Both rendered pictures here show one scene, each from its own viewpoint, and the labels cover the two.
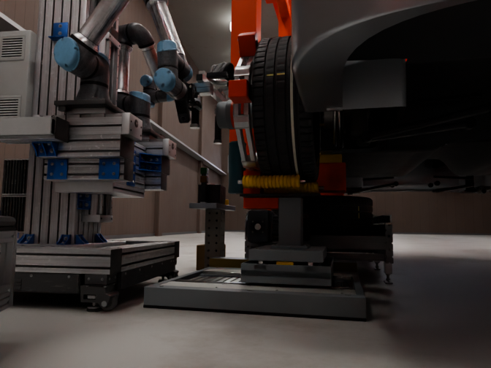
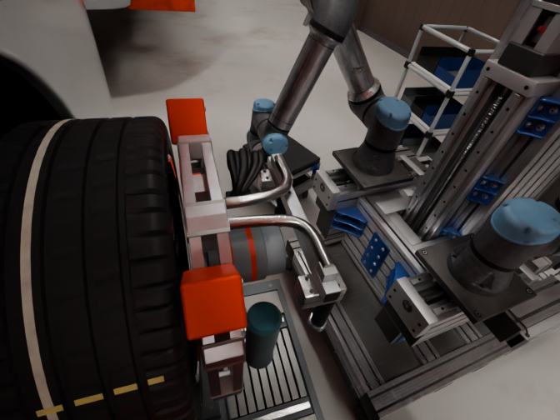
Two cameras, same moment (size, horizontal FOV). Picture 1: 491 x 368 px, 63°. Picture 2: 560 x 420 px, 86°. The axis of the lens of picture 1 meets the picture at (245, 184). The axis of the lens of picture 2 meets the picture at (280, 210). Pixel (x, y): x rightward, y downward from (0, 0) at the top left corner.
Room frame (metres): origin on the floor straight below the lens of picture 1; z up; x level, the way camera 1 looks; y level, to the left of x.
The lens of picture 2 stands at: (2.28, -0.16, 1.46)
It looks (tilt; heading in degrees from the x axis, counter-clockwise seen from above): 45 degrees down; 144
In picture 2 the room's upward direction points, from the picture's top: 8 degrees clockwise
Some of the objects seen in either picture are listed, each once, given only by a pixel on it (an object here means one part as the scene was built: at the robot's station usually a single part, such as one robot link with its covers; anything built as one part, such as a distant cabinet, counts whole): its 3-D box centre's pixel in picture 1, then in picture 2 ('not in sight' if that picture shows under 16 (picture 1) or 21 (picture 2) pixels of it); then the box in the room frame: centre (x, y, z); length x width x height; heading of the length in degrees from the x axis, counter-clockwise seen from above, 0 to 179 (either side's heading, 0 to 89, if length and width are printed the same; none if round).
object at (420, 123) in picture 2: not in sight; (432, 110); (1.05, 1.97, 0.50); 0.54 x 0.42 x 1.00; 167
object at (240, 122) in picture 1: (255, 113); (208, 259); (1.86, -0.04, 0.85); 0.54 x 0.07 x 0.54; 167
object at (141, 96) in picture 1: (138, 104); (517, 231); (2.18, 0.60, 0.98); 0.13 x 0.12 x 0.14; 68
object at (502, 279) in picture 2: (139, 125); (486, 260); (2.18, 0.59, 0.87); 0.15 x 0.15 x 0.10
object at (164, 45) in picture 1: (169, 58); (263, 119); (1.48, 0.30, 0.95); 0.11 x 0.08 x 0.11; 166
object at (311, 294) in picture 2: not in sight; (319, 288); (2.07, 0.12, 0.93); 0.09 x 0.05 x 0.05; 77
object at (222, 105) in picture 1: (240, 114); (238, 254); (1.88, 0.03, 0.85); 0.21 x 0.14 x 0.14; 77
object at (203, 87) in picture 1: (202, 88); (275, 180); (1.74, 0.20, 0.93); 0.09 x 0.05 x 0.05; 77
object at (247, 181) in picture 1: (271, 181); not in sight; (1.72, -0.11, 0.51); 0.29 x 0.06 x 0.06; 77
